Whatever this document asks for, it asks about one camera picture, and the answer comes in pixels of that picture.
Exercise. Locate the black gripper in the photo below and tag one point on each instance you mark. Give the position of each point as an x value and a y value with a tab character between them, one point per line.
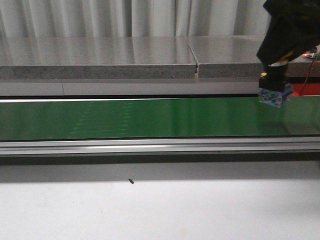
282	42

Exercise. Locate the yellow mushroom push button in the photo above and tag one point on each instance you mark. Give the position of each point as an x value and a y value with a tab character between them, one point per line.
274	86

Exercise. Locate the small green circuit board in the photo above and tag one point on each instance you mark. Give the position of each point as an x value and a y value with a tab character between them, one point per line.
313	53

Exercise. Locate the red plastic tray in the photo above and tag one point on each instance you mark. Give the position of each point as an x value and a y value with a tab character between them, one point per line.
299	89

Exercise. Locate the green conveyor belt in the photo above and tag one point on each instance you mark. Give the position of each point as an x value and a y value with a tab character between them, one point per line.
157	118

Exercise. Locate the grey stone counter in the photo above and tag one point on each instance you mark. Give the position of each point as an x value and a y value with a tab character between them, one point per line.
129	66

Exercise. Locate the white curtain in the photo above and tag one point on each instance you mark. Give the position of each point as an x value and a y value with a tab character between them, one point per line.
131	18

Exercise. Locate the aluminium conveyor frame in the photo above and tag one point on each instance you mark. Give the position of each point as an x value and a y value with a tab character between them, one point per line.
161	150

